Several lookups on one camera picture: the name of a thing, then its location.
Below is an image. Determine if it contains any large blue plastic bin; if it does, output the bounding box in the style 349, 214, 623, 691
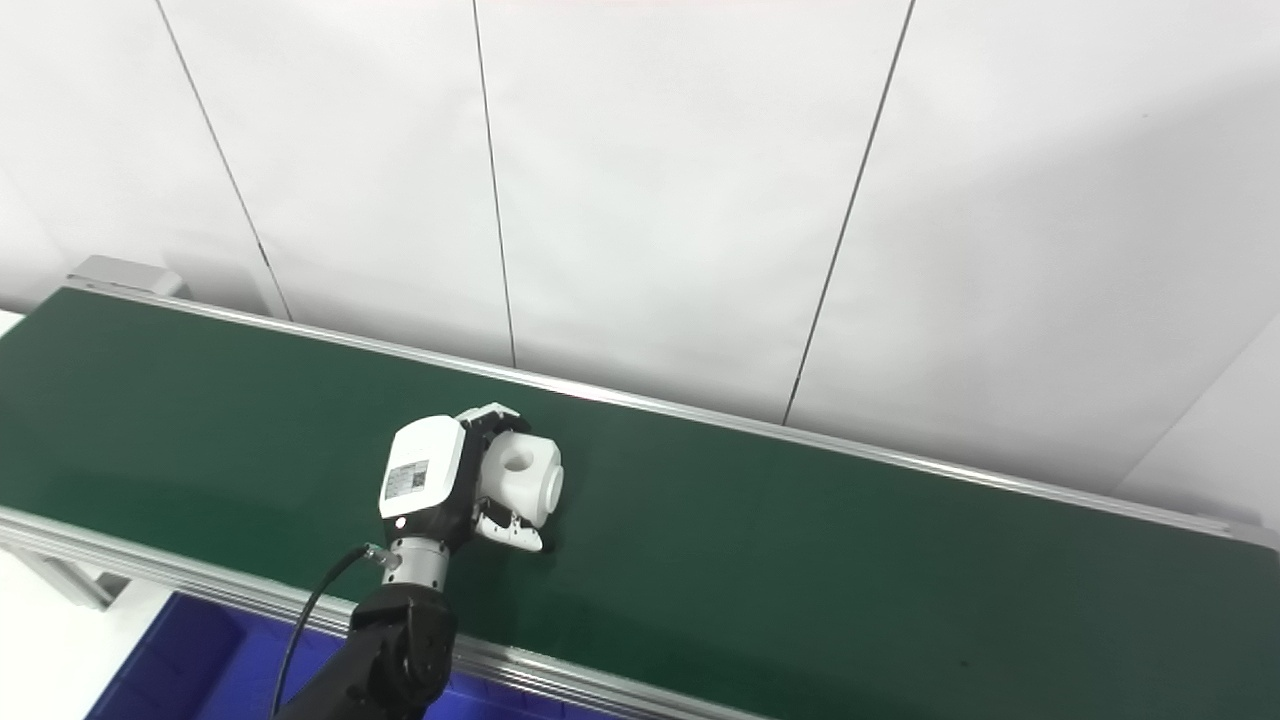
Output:
85, 592, 641, 720

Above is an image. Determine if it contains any aluminium conveyor leg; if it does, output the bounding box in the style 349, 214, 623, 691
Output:
0, 545, 131, 609

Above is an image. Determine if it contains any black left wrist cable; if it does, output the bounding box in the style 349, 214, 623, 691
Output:
270, 544, 389, 720

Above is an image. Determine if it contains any green conveyor belt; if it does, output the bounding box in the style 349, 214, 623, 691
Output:
0, 280, 1280, 720
0, 288, 1280, 720

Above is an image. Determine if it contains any grey conveyor end box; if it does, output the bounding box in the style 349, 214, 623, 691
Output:
65, 255, 187, 299

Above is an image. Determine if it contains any white plastic cylindrical part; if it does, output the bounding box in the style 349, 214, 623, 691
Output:
478, 428, 564, 529

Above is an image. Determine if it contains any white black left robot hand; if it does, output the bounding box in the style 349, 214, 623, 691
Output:
378, 403, 546, 554

